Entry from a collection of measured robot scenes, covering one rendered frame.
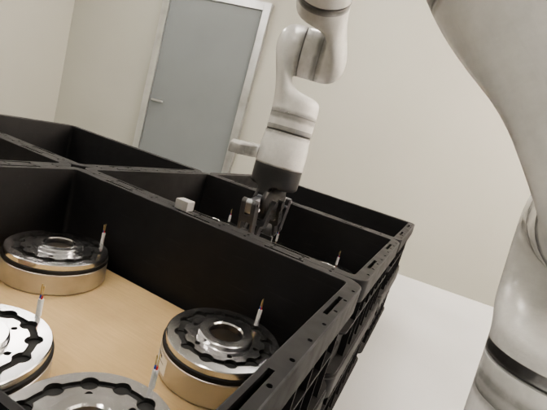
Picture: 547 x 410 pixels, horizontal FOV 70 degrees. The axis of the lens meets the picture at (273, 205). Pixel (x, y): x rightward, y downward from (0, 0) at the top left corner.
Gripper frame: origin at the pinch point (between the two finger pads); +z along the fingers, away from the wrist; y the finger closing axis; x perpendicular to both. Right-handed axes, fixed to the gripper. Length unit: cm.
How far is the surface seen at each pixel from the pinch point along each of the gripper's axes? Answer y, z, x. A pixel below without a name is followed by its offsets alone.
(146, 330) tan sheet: -27.3, 2.6, -3.2
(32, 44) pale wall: 196, -36, 368
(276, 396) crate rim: -39.3, -7.0, -20.1
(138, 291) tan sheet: -22.1, 2.6, 2.9
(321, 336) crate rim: -32.5, -7.4, -20.0
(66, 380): -39.4, -0.6, -7.1
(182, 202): -19.5, -8.4, 1.9
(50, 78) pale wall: 222, -9, 371
